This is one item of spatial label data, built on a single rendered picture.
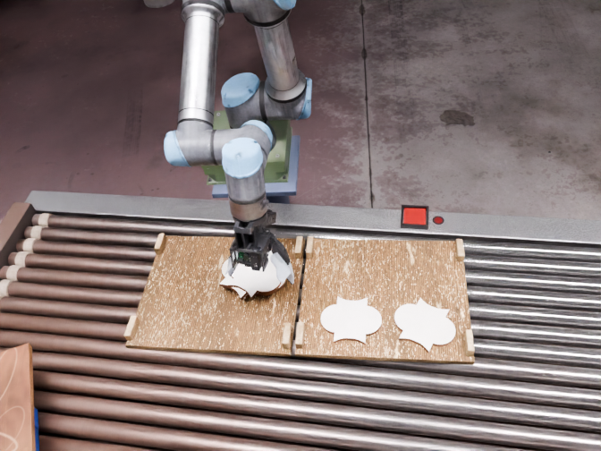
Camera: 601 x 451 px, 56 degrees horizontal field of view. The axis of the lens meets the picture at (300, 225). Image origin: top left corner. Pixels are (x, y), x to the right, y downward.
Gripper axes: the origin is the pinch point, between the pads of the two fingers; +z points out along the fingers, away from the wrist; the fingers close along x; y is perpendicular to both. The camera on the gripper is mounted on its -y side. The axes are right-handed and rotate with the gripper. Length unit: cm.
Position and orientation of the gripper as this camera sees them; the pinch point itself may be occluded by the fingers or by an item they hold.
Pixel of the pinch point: (262, 277)
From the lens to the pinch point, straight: 129.8
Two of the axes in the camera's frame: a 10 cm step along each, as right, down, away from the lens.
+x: 9.7, 1.0, -2.3
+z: 0.6, 8.0, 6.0
